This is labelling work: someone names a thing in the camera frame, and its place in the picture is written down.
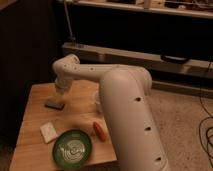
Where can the white sponge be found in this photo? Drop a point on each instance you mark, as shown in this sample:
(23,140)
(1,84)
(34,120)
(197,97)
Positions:
(48,132)

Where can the upper wooden shelf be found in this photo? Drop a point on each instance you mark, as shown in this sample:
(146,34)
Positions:
(139,8)

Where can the orange carrot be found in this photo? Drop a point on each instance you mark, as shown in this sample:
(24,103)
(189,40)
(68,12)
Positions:
(99,131)

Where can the long white shelf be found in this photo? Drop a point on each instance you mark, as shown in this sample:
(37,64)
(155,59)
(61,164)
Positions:
(194,77)

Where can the wooden table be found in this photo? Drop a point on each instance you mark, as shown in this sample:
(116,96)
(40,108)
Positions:
(33,154)

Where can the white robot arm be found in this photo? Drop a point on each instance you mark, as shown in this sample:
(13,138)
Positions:
(122,93)

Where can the metal pole stand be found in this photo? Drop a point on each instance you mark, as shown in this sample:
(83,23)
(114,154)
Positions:
(71,37)

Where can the green patterned plate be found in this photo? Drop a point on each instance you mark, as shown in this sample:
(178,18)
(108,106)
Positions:
(72,149)

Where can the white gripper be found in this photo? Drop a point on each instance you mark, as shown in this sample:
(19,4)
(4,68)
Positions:
(60,89)

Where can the black object on shelf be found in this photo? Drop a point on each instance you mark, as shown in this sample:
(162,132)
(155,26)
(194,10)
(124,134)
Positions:
(176,60)

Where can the dark grey eraser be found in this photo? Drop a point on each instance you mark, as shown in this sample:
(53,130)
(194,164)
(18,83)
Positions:
(54,105)

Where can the white paper cup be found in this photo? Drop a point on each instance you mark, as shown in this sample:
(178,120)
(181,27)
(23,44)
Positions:
(97,102)

